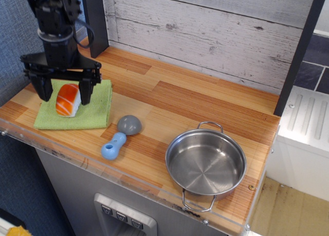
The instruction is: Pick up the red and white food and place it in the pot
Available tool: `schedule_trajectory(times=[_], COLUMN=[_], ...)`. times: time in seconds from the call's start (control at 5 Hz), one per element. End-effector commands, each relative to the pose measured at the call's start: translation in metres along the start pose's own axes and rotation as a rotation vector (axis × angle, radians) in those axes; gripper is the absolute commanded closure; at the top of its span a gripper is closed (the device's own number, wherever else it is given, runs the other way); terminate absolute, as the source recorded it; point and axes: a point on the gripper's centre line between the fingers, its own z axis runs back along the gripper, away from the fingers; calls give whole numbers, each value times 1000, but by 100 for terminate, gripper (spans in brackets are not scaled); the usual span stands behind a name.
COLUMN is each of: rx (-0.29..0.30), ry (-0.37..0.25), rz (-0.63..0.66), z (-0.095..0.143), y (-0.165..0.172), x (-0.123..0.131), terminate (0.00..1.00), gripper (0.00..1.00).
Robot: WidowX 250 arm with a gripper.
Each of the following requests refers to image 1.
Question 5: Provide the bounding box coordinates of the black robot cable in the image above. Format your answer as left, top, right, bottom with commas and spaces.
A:
71, 19, 95, 49

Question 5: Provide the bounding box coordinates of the stainless steel pot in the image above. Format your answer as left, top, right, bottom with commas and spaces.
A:
165, 123, 247, 212

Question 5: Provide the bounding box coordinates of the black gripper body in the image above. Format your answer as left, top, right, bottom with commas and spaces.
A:
20, 39, 101, 86

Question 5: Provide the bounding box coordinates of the dark right frame post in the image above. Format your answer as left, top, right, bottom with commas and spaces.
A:
273, 0, 325, 117

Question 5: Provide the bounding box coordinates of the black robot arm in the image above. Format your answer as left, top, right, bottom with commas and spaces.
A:
20, 0, 101, 105

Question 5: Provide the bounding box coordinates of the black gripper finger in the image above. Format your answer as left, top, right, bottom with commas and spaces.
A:
79, 80, 93, 105
30, 75, 53, 102

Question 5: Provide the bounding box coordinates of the blue grey toy scoop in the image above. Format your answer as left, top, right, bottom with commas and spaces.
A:
101, 115, 142, 160

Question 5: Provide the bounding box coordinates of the white ribbed appliance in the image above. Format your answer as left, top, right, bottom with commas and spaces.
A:
266, 86, 328, 200

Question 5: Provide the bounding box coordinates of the yellow black object at corner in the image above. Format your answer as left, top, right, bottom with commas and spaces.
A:
1, 221, 32, 236

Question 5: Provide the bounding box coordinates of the orange white salmon sushi toy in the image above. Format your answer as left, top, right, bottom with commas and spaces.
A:
56, 83, 81, 117

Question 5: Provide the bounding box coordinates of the clear acrylic table edge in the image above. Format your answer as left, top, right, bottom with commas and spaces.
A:
1, 120, 251, 235

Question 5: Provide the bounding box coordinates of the silver control panel with buttons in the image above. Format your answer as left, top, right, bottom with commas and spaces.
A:
94, 193, 158, 235

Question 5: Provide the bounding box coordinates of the green folded cloth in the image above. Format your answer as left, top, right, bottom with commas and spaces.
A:
34, 79, 112, 130

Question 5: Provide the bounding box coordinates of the dark left frame post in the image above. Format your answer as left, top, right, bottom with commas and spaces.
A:
82, 0, 108, 58

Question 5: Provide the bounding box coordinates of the dark frame post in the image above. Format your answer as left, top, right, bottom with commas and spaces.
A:
273, 0, 325, 117
82, 0, 108, 58

